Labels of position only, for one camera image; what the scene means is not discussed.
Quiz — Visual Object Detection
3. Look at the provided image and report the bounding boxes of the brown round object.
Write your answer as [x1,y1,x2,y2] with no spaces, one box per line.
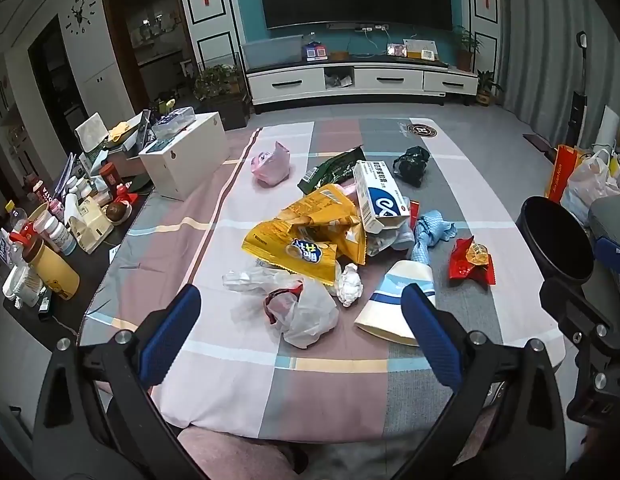
[106,201,132,225]

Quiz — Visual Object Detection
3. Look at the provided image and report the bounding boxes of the yellow cylinder can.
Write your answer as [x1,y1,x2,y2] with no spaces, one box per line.
[22,236,81,301]

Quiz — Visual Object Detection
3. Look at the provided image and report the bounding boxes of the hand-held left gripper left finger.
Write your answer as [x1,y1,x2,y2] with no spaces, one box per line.
[32,284,205,480]

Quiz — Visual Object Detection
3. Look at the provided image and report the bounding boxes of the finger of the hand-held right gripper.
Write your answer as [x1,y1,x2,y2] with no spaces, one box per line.
[538,280,620,428]
[594,236,620,277]

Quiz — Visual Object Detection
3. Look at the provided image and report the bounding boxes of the dark green wrapper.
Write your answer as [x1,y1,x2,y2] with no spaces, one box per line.
[393,146,431,188]

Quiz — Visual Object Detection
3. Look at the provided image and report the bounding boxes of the white pill bottle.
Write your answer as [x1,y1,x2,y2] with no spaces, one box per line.
[40,215,77,256]

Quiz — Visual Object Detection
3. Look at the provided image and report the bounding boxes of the leafy plants in dark planter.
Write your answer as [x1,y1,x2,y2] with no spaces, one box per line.
[192,64,251,131]

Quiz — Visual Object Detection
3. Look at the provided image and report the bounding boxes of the black round trash bin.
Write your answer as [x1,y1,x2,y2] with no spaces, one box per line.
[516,196,598,283]

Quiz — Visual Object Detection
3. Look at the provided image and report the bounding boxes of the grey curtain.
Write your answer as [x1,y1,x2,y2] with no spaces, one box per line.
[500,0,610,131]

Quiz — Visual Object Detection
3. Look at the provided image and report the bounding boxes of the clear storage box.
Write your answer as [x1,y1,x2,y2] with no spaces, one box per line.
[240,35,305,70]

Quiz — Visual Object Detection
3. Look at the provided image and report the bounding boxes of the tall potted plant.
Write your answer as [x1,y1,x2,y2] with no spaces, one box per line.
[452,25,484,72]

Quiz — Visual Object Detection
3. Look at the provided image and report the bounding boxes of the cream paper bowl blue striped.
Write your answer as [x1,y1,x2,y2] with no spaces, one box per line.
[354,260,437,347]

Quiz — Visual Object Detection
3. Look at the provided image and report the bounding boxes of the white desk calendar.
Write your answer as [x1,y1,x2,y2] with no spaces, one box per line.
[404,38,437,61]

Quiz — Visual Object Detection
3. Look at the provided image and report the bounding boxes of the white flat board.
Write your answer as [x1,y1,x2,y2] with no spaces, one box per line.
[596,105,619,150]

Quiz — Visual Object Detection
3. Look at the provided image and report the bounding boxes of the dark doormat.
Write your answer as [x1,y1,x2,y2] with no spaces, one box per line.
[522,132,559,152]

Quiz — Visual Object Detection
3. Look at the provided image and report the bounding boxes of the red snack wrapper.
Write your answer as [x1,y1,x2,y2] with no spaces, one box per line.
[449,236,496,287]

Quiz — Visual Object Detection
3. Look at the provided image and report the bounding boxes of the black upright vacuum cleaner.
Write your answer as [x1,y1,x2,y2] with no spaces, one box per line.
[564,31,589,147]

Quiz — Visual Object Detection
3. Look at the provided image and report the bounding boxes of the orange shopping bag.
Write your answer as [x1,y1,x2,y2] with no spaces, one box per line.
[544,144,590,202]

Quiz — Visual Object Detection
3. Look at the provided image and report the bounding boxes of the grey sofa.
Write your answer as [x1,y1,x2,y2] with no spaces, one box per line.
[587,195,620,286]

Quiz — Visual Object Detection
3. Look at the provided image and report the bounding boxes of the black wall clock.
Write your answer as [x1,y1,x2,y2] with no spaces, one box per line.
[65,0,97,36]

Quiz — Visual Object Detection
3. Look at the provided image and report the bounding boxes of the clear lidded container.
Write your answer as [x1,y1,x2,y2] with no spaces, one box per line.
[152,106,197,140]

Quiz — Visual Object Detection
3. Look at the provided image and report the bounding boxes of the white blue medicine box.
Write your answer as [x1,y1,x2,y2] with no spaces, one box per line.
[353,160,411,235]

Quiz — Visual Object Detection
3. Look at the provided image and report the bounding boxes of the stack of white cups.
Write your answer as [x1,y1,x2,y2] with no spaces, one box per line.
[2,265,43,308]

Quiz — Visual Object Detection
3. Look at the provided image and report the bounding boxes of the small potted plant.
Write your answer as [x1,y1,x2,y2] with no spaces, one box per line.
[476,70,504,107]

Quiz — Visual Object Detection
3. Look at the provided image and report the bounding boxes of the white television cabinet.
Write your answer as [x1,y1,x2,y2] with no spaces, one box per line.
[245,60,479,107]

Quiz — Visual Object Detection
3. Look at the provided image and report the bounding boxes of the white plastic bag red inside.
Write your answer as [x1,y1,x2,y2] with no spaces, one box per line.
[263,280,341,350]

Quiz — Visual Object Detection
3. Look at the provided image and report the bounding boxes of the large white box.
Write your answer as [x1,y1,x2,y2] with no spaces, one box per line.
[138,112,231,202]

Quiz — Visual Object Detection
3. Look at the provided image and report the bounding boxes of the white plastic wrap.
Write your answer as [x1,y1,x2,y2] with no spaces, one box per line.
[365,220,415,257]

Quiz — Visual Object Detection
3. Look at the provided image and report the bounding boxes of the large white plastic bag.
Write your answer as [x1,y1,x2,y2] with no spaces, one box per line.
[560,149,620,227]

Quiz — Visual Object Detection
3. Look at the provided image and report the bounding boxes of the green snack packet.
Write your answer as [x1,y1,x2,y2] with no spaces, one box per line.
[297,145,365,196]

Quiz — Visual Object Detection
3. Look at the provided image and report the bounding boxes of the blue cloth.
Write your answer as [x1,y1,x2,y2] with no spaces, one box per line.
[412,210,458,266]

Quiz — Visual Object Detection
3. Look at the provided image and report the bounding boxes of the yellow snack bag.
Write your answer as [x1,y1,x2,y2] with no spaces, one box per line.
[241,183,368,283]

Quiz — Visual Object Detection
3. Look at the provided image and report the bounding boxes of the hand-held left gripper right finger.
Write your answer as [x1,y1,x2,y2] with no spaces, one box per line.
[395,283,568,480]

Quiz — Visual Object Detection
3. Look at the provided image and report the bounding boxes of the white tissue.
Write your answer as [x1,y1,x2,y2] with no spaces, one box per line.
[335,262,365,308]

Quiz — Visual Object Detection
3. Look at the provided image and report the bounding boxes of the dark red bottle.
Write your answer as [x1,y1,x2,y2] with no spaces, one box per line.
[32,177,58,211]

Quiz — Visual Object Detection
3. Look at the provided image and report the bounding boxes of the small pink plastic bag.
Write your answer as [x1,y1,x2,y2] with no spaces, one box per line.
[251,141,292,186]

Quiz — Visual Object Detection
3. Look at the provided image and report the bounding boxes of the white paper bag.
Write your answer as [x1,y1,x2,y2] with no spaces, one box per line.
[74,111,110,151]

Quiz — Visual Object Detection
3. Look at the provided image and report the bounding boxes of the yellow cloth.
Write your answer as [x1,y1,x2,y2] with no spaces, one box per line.
[107,121,141,143]

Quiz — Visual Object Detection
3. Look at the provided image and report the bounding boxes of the red can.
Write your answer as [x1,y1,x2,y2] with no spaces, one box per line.
[99,162,122,188]

